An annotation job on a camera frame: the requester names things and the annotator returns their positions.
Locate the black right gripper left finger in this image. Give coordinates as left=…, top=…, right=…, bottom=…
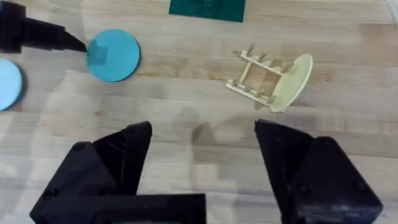
left=29, top=121, right=153, bottom=224

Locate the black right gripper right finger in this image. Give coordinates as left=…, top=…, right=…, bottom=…
left=254, top=119, right=384, bottom=224

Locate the small wooden peg rack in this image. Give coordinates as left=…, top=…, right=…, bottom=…
left=225, top=43, right=295, bottom=110

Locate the light blue round plate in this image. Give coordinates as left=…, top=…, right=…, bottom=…
left=0, top=58, right=25, bottom=112

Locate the teal round plate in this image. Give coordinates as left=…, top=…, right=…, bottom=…
left=86, top=28, right=142, bottom=83

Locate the pale yellow round plate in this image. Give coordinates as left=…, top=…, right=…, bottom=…
left=268, top=53, right=314, bottom=114

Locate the dark green cutting mat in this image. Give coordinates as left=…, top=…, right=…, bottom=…
left=168, top=0, right=246, bottom=24

